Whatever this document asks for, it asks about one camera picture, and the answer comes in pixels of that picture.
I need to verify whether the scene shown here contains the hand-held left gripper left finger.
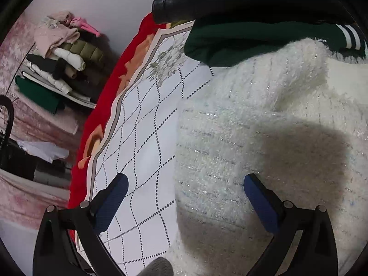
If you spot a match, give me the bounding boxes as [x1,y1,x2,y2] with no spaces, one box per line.
[32,174,129,276]

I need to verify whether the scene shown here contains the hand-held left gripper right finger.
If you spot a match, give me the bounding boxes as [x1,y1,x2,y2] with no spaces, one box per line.
[243,174,339,276]

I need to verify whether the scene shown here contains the white fuzzy sweater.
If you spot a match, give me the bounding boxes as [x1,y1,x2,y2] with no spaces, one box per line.
[164,37,368,276]

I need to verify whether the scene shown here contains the pile of folded clothes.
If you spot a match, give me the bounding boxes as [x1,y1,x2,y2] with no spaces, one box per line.
[15,11,115,115]

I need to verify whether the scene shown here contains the white diamond-patterned bed sheet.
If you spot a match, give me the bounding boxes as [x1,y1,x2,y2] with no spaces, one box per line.
[75,20,215,276]

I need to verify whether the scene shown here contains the white cloth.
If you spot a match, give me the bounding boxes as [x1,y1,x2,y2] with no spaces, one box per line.
[17,140,70,163]

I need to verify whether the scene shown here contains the grey cloth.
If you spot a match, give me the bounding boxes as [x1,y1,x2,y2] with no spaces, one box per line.
[135,257,175,276]

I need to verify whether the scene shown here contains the red floral blanket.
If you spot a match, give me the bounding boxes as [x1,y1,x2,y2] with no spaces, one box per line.
[67,13,167,210]

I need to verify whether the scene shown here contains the black chair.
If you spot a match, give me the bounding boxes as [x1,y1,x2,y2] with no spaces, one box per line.
[0,95,18,167]

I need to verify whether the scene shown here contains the dark green striped-cuff jacket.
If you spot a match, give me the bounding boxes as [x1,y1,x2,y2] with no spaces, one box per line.
[184,19,367,68]

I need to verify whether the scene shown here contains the black leather jacket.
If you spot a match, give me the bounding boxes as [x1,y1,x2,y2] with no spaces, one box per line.
[151,0,354,26]

